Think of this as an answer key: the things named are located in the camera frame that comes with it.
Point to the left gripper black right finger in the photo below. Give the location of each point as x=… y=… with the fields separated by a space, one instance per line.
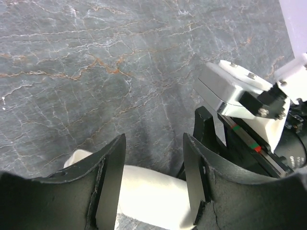
x=224 y=196

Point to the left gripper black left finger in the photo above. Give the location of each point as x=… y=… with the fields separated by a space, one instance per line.
x=83 y=196

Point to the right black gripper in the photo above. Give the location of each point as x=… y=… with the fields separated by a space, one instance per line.
x=245 y=148

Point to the white cloth napkin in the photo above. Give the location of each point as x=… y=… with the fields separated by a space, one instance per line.
x=141 y=194

